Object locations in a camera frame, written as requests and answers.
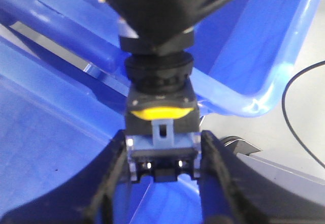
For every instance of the left blue plastic bin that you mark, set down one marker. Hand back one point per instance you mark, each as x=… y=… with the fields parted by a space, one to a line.
x=54 y=121

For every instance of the yellow mushroom push button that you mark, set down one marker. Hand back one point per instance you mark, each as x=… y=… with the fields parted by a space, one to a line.
x=162 y=134

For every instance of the right blue plastic bin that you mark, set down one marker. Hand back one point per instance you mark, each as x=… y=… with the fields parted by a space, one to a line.
x=245 y=51

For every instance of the blue plastic bin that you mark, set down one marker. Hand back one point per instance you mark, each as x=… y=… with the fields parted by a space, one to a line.
x=54 y=121
x=245 y=51

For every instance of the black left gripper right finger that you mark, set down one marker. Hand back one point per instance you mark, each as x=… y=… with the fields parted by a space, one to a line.
x=232 y=192

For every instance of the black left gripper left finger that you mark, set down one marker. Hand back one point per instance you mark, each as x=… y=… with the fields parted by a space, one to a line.
x=97 y=194

